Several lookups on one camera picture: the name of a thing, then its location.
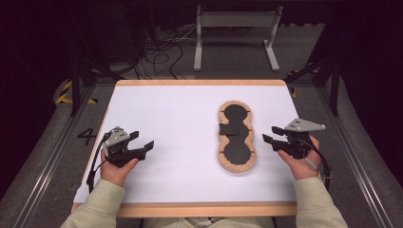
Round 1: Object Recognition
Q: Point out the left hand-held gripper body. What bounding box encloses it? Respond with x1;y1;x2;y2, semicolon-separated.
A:
103;125;147;169

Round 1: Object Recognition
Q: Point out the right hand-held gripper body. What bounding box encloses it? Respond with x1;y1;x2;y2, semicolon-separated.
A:
272;118;327;161

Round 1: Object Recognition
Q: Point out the tan fleece pad black lining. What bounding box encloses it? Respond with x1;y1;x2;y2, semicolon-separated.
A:
217;100;258;174

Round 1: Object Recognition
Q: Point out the person's left hand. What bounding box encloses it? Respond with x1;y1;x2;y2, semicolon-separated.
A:
100;148;140;188

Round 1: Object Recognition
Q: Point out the person's right hand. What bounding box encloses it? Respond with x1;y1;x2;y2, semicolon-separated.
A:
278;135;321;181

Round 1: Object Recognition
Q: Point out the black metal stand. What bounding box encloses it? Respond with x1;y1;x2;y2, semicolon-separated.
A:
67;6;125;117
283;31;342;117

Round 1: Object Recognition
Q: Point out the person's beige clothing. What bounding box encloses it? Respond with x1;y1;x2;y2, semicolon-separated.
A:
142;216;277;228

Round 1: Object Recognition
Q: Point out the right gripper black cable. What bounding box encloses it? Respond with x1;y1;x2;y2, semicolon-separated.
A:
300;138;334;192

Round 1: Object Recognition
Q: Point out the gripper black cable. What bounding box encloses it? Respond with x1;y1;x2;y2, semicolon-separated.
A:
86;132;110;194
300;138;334;192

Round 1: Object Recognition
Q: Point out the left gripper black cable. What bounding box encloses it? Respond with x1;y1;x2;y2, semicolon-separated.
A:
86;132;110;194

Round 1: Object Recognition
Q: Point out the aluminium floor rail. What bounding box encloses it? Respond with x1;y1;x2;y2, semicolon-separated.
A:
11;85;96;228
317;85;394;228

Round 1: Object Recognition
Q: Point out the tangle of black floor cables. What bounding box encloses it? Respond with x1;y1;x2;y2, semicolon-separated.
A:
135;27;192;81

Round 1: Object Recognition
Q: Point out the white metal stand frame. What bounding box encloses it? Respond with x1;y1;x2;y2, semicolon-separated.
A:
193;4;284;72

